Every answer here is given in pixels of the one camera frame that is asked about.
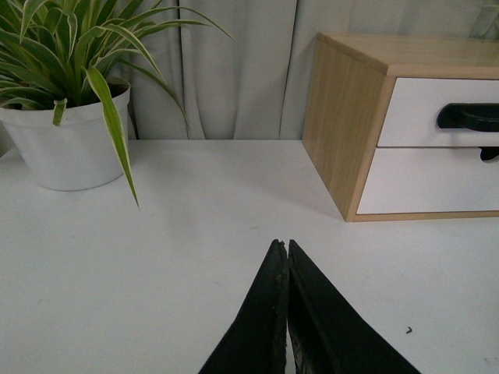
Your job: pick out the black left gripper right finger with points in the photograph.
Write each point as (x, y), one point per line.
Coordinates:
(328, 335)

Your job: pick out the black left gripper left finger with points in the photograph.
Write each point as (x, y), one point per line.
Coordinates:
(256, 340)

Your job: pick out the white top drawer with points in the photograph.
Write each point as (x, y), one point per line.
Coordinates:
(411, 119)

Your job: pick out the white drawer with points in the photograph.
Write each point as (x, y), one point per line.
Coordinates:
(429, 180)
(411, 119)

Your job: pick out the white bottom drawer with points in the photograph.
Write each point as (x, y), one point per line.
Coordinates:
(429, 180)

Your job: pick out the wooden drawer cabinet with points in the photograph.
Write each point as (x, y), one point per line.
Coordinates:
(352, 83)

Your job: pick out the grey curtain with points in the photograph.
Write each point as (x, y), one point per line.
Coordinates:
(248, 77)

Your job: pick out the white pot on left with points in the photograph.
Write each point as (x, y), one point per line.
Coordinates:
(78, 154)

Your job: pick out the green plant on left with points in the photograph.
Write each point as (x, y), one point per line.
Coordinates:
(58, 56)

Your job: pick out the black drawer handle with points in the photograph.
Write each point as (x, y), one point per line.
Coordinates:
(478, 117)

